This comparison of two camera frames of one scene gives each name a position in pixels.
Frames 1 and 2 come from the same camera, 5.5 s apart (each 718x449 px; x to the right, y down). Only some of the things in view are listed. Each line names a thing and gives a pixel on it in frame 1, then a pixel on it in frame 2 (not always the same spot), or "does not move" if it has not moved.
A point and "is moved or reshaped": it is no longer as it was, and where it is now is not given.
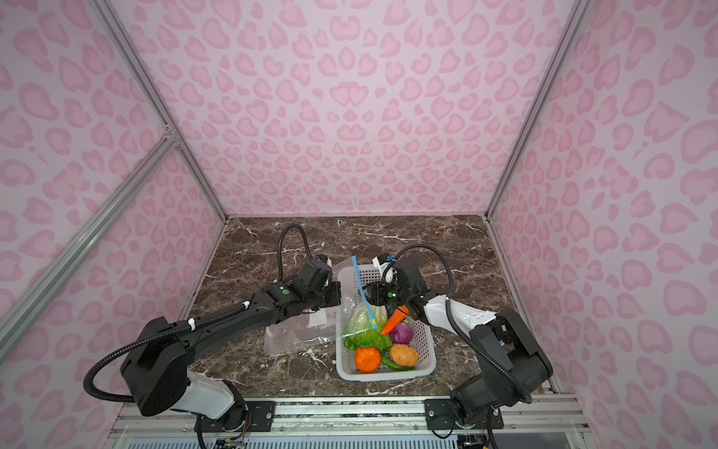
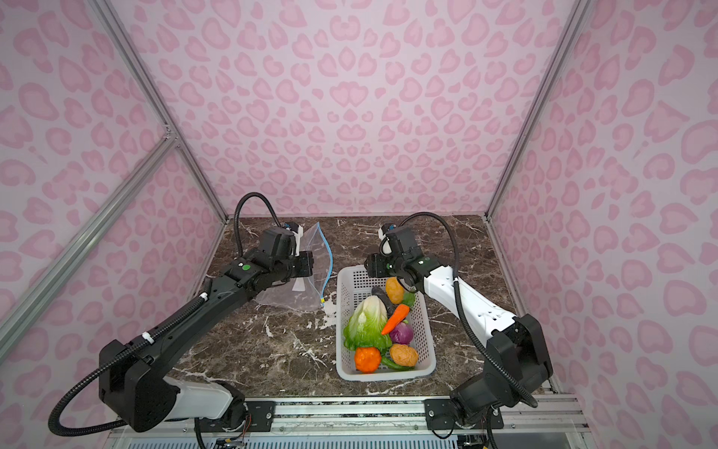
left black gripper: (336, 287) -> (307, 258)
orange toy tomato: (367, 359) does not move
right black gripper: (377, 293) -> (376, 261)
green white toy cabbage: (366, 328) does not move
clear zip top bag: (351, 323) is moved or reshaped
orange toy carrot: (398, 315) does not move
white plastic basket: (347, 369) does not move
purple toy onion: (402, 333) does not move
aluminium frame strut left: (35, 298) does not move
